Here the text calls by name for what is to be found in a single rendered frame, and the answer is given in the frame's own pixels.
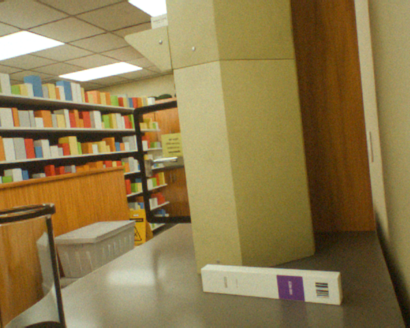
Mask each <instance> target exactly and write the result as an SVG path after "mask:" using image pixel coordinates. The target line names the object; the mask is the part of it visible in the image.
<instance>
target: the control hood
mask: <svg viewBox="0 0 410 328"><path fill-rule="evenodd" d="M124 39H125V41H126V42H127V43H129V44H130V45H131V46H132V47H133V48H134V49H136V50H137V51H138V52H140V53H141V54H142V55H143V56H144V57H145V58H147V59H148V60H149V61H151V62H152V63H153V64H154V65H155V66H156V67H158V68H159V69H160V70H162V71H163V72H166V73H170V74H174V73H173V65H172V54H171V48H170V42H169V31H168V25H164V26H162V27H157V28H154V29H149V30H145V31H140V32H137V33H132V34H129V35H127V36H125V37H124Z"/></svg>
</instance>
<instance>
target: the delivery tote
mask: <svg viewBox="0 0 410 328"><path fill-rule="evenodd" d="M135 225H136V223H135V221H107V222H97V223H93V224H91V225H87V226H85V227H83V228H80V229H78V230H74V231H72V232H69V233H66V234H63V235H61V236H58V237H55V244H56V245H57V250H58V253H59V257H60V260H61V265H62V267H63V270H64V274H65V276H66V277H75V278H82V277H85V276H86V275H88V274H90V273H92V272H94V271H95V270H97V269H99V268H100V267H103V266H105V265H106V264H108V263H110V262H112V261H113V260H115V259H117V258H119V257H120V256H123V255H124V254H126V253H128V252H130V251H131V250H133V249H134V240H135Z"/></svg>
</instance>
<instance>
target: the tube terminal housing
mask: <svg viewBox="0 0 410 328"><path fill-rule="evenodd" d="M165 8H166V14H167V24H168V31H169V42H170V48H171V54H172V65H173V73H174V83H175V89H176V100H177V106H178V117H179V122H180V134H181V140H182V150H183V157H184V168H185V173H186V179H187V190H188V196H189V206H190V213H191V224H192V229H193V240H194V246H195V257H196V263H197V273H202V268H204V267H205V266H206V265H220V266H234V267H258V268H269V267H273V266H276V265H279V264H283V263H285V262H290V261H293V260H297V259H300V258H304V257H307V256H312V255H314V252H315V251H316V250H315V242H314V230H313V223H312V209H311V203H310V190H309V183H308V171H307V164H306V157H305V144H304V137H303V125H302V117H301V105H300V98H299V85H298V78H297V65H296V59H295V46H294V32H293V26H292V12H291V5H290V0H165Z"/></svg>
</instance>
